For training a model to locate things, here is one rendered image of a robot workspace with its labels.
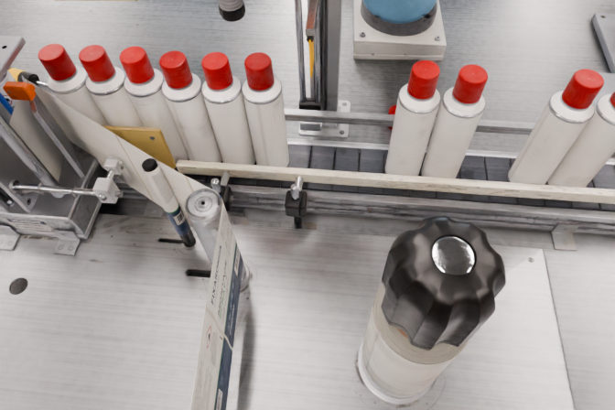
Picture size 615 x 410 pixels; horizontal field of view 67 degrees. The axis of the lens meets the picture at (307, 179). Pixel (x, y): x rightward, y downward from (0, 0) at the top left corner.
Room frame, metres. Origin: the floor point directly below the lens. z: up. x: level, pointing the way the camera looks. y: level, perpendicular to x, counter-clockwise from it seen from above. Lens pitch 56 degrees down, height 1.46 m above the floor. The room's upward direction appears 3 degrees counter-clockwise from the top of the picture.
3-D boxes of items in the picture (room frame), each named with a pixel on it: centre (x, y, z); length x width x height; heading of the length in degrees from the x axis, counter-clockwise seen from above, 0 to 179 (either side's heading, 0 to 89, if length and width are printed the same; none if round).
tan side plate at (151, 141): (0.43, 0.25, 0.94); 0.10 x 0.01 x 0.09; 82
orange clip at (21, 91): (0.41, 0.33, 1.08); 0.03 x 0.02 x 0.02; 82
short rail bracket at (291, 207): (0.34, 0.02, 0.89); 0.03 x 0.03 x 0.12; 82
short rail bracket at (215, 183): (0.37, 0.12, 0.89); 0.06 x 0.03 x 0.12; 172
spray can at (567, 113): (0.38, -0.32, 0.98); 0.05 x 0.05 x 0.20
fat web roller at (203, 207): (0.25, 0.11, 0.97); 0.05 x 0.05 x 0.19
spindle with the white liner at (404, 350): (0.13, -0.09, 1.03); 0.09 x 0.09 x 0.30
